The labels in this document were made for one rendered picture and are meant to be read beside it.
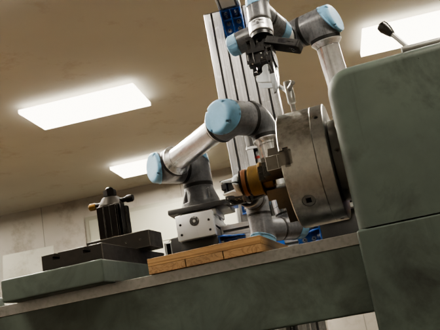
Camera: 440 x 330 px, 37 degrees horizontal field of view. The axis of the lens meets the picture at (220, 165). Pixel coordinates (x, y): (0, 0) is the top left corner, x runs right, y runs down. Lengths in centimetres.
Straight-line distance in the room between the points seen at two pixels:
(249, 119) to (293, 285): 73
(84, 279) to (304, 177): 61
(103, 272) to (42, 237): 952
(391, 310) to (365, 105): 47
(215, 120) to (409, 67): 77
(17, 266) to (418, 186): 982
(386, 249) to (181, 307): 52
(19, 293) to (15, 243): 960
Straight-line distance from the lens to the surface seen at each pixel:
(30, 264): 1093
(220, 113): 211
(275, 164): 166
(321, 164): 162
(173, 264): 166
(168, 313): 167
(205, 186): 248
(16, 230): 1142
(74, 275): 172
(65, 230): 1103
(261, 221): 202
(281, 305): 159
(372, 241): 151
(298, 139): 164
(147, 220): 1052
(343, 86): 159
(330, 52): 247
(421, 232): 151
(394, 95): 157
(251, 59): 198
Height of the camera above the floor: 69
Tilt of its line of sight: 14 degrees up
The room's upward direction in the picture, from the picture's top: 10 degrees counter-clockwise
